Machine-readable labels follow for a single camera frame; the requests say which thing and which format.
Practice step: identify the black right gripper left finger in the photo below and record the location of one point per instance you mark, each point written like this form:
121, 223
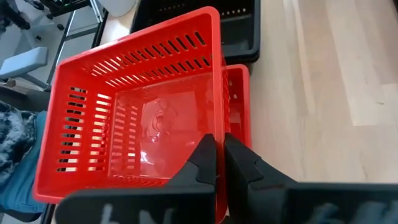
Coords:
155, 205

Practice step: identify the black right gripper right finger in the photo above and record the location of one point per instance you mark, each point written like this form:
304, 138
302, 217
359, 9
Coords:
280, 202

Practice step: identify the red slotted plastic basket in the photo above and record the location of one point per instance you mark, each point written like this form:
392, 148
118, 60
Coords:
140, 77
241, 109

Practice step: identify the black slotted plastic basket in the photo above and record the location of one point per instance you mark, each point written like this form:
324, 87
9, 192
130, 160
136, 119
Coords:
199, 12
242, 61

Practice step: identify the person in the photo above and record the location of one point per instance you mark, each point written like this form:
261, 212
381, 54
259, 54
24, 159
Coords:
18, 161

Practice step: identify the grey padded seat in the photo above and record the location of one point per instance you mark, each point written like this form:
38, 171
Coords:
21, 63

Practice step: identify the black office chair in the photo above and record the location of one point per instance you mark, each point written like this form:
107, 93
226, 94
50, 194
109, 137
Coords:
15, 15

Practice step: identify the black metal desk frame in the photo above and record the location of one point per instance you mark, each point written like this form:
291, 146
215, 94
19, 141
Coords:
70, 34

